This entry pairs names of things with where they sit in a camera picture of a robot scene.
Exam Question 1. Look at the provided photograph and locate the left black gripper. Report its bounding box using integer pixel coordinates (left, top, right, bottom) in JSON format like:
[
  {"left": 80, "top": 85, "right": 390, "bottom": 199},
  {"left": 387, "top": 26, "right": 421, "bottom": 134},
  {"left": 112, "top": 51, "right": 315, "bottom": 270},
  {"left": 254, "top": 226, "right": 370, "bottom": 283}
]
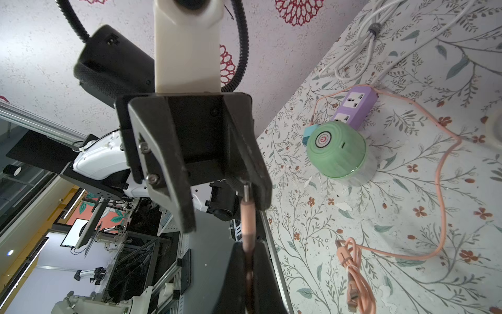
[{"left": 115, "top": 93, "right": 273, "bottom": 233}]

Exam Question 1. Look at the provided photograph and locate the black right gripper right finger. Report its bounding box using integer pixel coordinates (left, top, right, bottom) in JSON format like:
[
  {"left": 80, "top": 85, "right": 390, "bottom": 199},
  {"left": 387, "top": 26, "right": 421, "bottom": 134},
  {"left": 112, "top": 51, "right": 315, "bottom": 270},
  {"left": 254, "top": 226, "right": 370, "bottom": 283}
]
[{"left": 252, "top": 243, "right": 288, "bottom": 314}]

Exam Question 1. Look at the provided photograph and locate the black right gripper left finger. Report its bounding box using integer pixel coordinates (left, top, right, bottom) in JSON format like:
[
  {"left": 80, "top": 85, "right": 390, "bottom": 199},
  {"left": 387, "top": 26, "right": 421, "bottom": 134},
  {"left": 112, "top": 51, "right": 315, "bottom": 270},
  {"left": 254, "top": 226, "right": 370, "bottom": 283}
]
[{"left": 212, "top": 243, "right": 246, "bottom": 314}]

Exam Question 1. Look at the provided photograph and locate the orange thin cable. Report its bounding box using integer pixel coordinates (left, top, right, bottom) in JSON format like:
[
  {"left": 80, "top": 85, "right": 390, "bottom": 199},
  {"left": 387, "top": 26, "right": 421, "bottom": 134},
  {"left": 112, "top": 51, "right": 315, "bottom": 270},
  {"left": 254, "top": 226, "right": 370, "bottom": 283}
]
[{"left": 238, "top": 84, "right": 464, "bottom": 314}]

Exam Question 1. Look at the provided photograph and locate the light green meat grinder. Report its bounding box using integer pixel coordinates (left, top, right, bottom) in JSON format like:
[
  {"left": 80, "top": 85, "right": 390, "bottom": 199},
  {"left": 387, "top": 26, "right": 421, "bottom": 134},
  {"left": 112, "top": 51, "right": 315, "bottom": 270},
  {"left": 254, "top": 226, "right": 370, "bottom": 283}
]
[{"left": 306, "top": 121, "right": 377, "bottom": 187}]

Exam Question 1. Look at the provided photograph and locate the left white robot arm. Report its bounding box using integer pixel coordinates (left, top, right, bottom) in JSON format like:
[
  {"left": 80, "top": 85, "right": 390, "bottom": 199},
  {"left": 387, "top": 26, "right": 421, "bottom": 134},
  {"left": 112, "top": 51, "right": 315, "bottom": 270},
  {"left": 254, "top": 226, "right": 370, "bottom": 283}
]
[{"left": 62, "top": 22, "right": 285, "bottom": 313}]

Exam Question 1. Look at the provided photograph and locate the teal small charger adapter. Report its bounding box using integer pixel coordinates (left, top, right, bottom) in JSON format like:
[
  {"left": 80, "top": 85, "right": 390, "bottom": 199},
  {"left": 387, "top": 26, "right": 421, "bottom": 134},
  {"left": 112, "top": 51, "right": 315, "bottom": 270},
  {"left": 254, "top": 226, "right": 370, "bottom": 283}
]
[{"left": 302, "top": 124, "right": 318, "bottom": 145}]

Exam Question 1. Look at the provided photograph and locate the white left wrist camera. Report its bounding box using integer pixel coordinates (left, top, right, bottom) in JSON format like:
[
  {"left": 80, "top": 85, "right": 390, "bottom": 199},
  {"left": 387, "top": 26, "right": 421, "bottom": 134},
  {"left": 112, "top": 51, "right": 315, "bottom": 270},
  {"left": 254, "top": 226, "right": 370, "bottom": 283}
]
[{"left": 154, "top": 1, "right": 224, "bottom": 94}]

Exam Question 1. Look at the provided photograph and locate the white coiled cord bundle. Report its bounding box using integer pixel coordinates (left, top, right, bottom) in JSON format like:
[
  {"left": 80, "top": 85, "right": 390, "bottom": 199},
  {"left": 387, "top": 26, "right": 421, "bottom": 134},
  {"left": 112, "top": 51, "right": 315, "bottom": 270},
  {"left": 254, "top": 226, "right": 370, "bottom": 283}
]
[{"left": 317, "top": 0, "right": 475, "bottom": 85}]

